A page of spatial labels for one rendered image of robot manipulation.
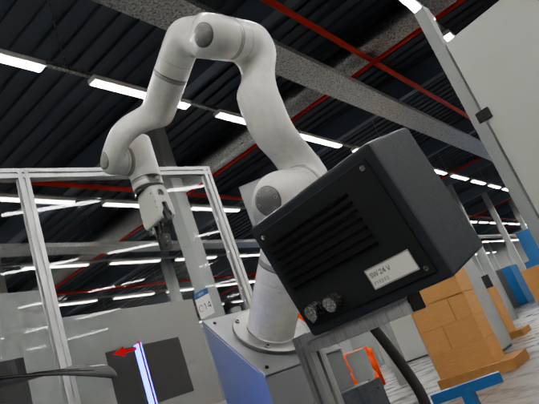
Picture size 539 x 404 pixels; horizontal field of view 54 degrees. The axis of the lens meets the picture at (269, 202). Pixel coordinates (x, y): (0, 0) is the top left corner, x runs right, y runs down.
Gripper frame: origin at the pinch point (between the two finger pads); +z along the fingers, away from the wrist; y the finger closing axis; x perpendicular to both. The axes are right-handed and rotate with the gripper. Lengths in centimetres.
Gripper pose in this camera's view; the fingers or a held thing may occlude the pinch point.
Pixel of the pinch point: (164, 242)
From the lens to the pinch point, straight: 144.1
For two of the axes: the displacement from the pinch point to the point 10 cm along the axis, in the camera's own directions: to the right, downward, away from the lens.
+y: -6.0, 4.4, 6.7
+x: -7.3, 0.4, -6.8
